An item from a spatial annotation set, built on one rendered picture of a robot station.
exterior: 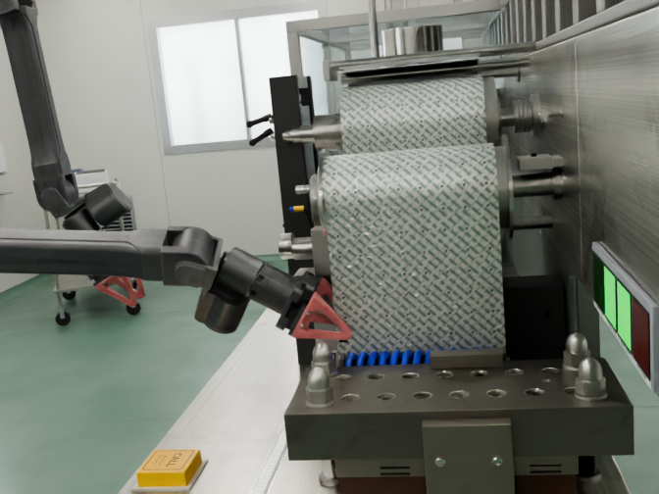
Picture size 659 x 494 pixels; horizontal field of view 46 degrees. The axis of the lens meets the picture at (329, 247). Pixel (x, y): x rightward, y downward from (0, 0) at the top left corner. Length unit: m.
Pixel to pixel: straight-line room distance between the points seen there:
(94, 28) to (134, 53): 0.41
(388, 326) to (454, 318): 0.09
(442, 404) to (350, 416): 0.11
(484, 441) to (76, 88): 6.67
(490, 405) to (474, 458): 0.06
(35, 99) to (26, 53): 0.08
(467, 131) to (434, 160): 0.22
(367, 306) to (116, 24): 6.26
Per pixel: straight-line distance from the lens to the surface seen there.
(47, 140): 1.53
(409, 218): 1.06
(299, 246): 1.17
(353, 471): 0.98
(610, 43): 0.77
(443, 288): 1.08
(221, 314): 1.13
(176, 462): 1.13
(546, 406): 0.93
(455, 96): 1.30
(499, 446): 0.92
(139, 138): 7.15
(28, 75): 1.54
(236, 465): 1.14
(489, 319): 1.09
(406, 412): 0.93
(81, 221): 1.53
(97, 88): 7.28
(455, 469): 0.93
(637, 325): 0.68
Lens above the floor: 1.40
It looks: 11 degrees down
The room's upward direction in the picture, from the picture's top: 5 degrees counter-clockwise
